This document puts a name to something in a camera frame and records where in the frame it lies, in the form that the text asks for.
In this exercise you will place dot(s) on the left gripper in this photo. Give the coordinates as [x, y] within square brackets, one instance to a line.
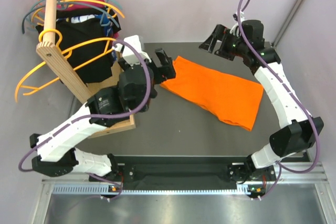
[164, 72]

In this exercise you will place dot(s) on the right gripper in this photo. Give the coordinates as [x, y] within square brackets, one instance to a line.
[220, 33]

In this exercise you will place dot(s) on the orange trousers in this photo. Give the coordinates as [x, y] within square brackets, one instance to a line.
[233, 100]

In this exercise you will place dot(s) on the yellow hanger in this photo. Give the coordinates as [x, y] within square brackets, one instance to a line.
[78, 47]
[92, 1]

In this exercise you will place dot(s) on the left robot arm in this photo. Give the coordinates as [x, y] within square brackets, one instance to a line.
[56, 151]

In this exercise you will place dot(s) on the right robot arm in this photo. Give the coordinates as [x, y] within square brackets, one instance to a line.
[298, 128]

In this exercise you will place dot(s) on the blue hanging garment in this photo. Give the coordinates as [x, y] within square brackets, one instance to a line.
[110, 30]

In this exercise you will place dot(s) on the wooden rack base tray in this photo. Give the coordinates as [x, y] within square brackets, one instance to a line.
[121, 125]

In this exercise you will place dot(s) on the black hanging garment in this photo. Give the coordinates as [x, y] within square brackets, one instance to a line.
[80, 25]

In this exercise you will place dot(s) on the pink hanging garment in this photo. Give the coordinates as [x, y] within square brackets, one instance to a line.
[82, 5]

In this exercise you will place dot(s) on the corner aluminium profile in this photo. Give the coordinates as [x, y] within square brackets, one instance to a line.
[287, 22]

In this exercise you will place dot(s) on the aluminium frame rail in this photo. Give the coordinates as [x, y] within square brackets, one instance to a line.
[84, 185]

